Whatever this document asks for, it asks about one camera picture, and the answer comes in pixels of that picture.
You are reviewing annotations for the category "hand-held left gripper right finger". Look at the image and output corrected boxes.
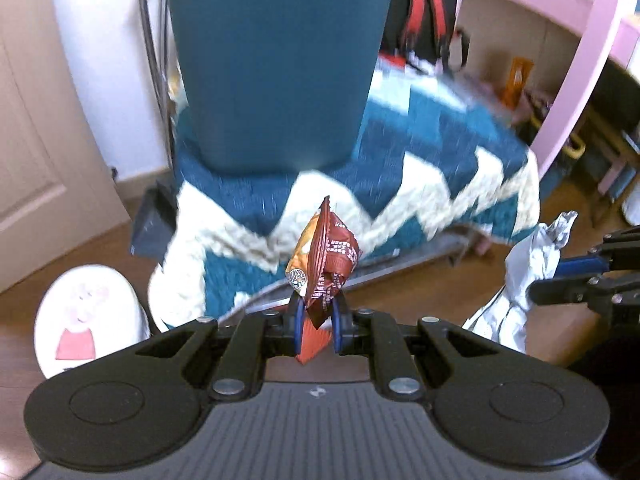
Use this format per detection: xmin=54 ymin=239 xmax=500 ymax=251
xmin=331 ymin=296 xmax=503 ymax=401

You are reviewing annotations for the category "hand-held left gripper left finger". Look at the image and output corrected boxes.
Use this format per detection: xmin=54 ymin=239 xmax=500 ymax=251
xmin=132 ymin=296 xmax=305 ymax=402

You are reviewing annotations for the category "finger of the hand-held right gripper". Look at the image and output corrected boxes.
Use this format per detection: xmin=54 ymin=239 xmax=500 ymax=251
xmin=529 ymin=272 xmax=640 ymax=322
xmin=552 ymin=225 xmax=640 ymax=278

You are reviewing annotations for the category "silver foil bag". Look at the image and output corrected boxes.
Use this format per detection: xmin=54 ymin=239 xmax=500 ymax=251
xmin=462 ymin=210 xmax=578 ymax=353

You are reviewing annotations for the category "brown snack wrapper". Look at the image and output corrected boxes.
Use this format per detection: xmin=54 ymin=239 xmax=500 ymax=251
xmin=285 ymin=196 xmax=362 ymax=363

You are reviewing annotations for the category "dark grey plastic block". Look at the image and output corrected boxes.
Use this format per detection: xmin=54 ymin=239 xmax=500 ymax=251
xmin=131 ymin=180 xmax=178 ymax=261

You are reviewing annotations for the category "orange package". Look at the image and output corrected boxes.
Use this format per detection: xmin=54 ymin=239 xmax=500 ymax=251
xmin=502 ymin=57 xmax=533 ymax=108

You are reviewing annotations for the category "blue white zigzag blanket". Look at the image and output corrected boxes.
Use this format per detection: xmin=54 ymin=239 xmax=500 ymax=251
xmin=148 ymin=55 xmax=542 ymax=333

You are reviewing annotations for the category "pink desk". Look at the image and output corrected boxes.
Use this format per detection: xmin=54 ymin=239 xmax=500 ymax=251
xmin=452 ymin=0 xmax=640 ymax=201

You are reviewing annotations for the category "black red backpack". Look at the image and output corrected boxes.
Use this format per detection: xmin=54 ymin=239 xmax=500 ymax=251
xmin=382 ymin=0 xmax=471 ymax=73

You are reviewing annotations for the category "metal pole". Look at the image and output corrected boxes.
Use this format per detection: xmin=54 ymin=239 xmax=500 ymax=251
xmin=127 ymin=0 xmax=176 ymax=171

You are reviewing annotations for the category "white door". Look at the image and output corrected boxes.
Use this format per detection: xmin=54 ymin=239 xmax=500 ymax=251
xmin=0 ymin=0 xmax=133 ymax=296

